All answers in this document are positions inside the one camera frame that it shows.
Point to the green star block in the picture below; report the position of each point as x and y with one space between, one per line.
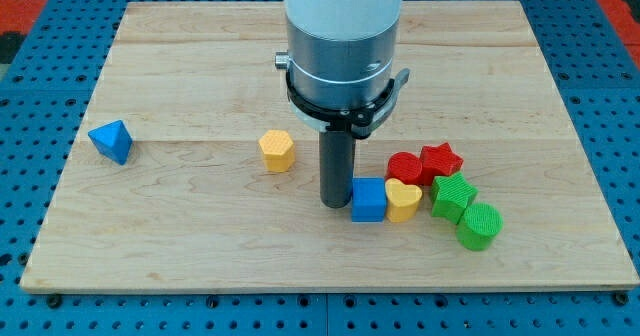
450 196

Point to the blue triangle block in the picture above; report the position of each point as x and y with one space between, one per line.
112 141

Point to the black clamp ring mount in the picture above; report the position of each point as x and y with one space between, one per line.
361 122

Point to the green cylinder block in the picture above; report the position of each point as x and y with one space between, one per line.
479 226

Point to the yellow heart block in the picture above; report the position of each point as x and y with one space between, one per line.
402 200

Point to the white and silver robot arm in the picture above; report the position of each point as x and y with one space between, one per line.
339 78

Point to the wooden board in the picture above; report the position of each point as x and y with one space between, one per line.
195 211

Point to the yellow hexagon block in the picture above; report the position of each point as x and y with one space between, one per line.
278 150

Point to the red cylinder block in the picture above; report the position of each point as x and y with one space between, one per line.
406 167

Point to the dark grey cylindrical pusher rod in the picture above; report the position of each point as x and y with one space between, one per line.
336 160

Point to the blue cube block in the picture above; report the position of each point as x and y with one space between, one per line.
368 199

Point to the red star block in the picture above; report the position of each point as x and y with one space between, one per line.
438 160

